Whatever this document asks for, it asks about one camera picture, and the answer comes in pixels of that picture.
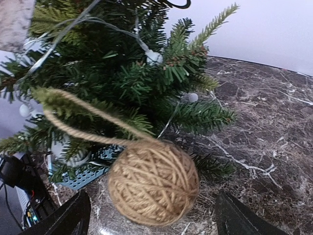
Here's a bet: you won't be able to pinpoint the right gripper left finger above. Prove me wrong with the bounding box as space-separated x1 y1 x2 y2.
21 190 91 235

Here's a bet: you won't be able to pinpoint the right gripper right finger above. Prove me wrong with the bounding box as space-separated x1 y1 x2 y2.
215 191 286 235

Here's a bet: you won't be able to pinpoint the small green christmas tree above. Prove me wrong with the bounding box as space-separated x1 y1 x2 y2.
0 0 240 183

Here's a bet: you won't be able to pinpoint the white ball string lights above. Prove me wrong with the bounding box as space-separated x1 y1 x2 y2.
14 0 199 167

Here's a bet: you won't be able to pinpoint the light blue plastic basket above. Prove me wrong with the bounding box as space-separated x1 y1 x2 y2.
47 145 124 190

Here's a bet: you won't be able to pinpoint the black table front rail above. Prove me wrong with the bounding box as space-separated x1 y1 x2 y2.
14 151 58 231

